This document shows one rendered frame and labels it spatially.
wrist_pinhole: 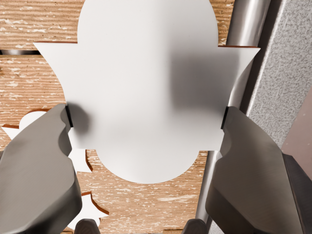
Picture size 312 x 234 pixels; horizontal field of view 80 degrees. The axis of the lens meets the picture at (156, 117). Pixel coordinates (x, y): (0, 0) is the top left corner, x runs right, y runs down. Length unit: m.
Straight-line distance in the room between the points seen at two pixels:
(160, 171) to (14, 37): 0.22
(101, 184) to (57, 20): 0.27
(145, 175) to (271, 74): 0.23
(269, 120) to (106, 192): 0.32
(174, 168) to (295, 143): 1.79
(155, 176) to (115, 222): 0.33
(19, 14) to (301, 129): 1.80
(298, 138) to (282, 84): 1.58
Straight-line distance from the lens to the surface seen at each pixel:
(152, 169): 0.16
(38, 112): 0.30
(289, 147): 1.93
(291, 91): 0.34
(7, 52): 0.31
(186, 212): 0.45
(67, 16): 0.25
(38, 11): 0.26
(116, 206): 0.43
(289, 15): 0.30
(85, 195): 0.40
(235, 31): 0.28
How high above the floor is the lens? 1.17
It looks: 58 degrees down
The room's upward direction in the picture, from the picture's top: 178 degrees clockwise
